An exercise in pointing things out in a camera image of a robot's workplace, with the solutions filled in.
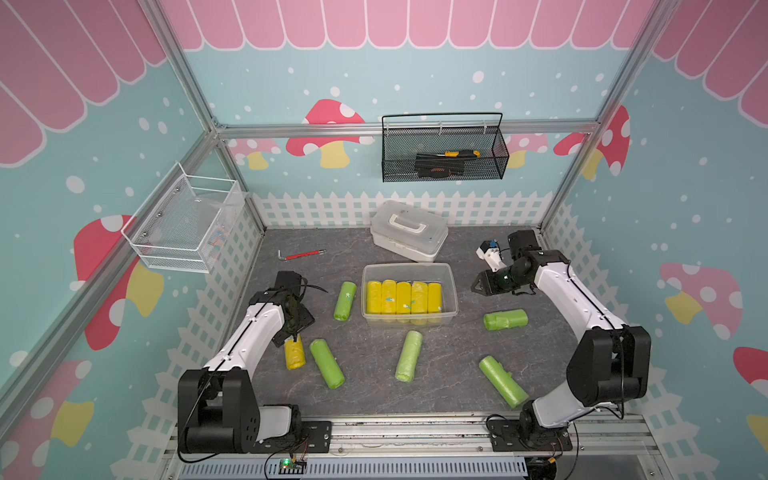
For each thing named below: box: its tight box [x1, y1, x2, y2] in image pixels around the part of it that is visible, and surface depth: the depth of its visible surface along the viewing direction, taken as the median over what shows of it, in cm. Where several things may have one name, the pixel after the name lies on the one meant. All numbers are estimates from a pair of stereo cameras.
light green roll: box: [395, 330, 423, 383], surface depth 87 cm
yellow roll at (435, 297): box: [427, 282, 443, 313], surface depth 99 cm
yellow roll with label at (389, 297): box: [381, 279, 397, 314], surface depth 98 cm
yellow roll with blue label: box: [411, 281, 428, 314], surface depth 97 cm
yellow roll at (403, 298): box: [396, 281, 411, 315], surface depth 99 cm
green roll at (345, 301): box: [334, 281, 357, 322], surface depth 98 cm
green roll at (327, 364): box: [310, 339, 346, 390], surface depth 86 cm
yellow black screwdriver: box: [436, 150, 481, 158], surface depth 93 cm
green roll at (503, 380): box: [479, 356, 530, 409], surface depth 83 cm
